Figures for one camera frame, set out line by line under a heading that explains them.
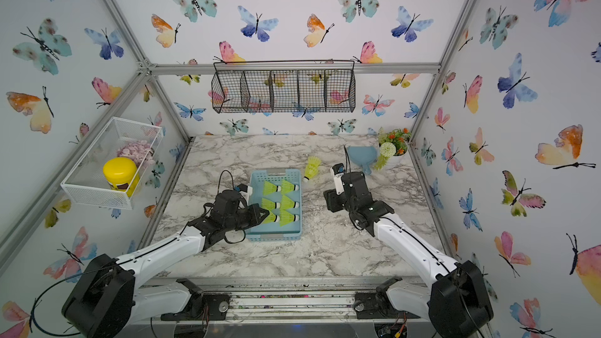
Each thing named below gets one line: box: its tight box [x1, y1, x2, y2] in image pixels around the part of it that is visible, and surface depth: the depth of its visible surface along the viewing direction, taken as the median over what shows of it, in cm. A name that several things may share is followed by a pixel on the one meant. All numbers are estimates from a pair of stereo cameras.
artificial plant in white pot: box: [374, 126, 413, 171], surface depth 101 cm
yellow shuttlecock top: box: [302, 156, 322, 183], surface depth 107 cm
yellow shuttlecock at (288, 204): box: [280, 194, 300, 213], surface depth 96 cm
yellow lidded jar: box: [102, 156, 141, 198], surface depth 65 cm
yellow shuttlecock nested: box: [262, 211, 281, 224], surface depth 88 cm
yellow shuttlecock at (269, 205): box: [261, 197, 281, 212], surface depth 95 cm
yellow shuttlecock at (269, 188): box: [262, 180, 282, 197], surface depth 100 cm
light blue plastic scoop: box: [346, 145, 378, 176], surface depth 120 cm
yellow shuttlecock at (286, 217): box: [279, 208, 299, 227], surface depth 92 cm
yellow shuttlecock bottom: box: [280, 179, 299, 195], surface depth 101 cm
